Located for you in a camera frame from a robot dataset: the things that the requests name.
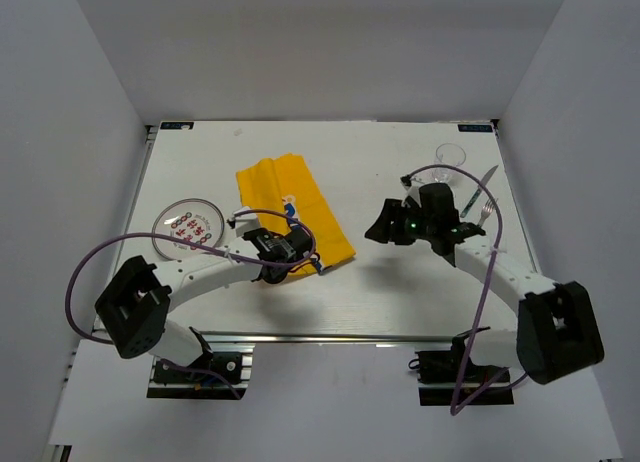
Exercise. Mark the fork with teal handle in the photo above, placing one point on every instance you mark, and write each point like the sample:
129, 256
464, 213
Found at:
487, 211

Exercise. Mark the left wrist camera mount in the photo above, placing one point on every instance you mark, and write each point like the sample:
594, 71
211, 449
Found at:
275, 250

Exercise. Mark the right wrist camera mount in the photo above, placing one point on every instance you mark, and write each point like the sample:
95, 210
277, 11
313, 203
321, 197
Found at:
412, 185

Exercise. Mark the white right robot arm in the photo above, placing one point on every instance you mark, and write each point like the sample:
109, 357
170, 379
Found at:
556, 332

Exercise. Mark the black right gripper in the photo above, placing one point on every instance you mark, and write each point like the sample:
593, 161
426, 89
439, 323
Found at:
382, 231

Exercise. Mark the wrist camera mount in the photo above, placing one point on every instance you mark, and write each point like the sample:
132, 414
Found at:
275, 250
412, 185

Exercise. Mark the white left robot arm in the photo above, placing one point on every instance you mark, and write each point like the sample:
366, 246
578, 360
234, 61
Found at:
135, 305

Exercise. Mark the white plate with red print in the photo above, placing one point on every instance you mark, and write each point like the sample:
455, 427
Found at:
193, 220

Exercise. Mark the knife with teal handle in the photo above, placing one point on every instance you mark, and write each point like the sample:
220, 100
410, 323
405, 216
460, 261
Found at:
483, 182

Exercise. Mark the yellow printed cloth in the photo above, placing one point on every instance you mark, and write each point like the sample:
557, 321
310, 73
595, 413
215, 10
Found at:
286, 185

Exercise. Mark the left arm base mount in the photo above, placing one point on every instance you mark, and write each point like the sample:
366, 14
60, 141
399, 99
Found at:
225, 377

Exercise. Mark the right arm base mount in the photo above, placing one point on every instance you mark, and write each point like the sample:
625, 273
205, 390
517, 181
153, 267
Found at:
437, 370

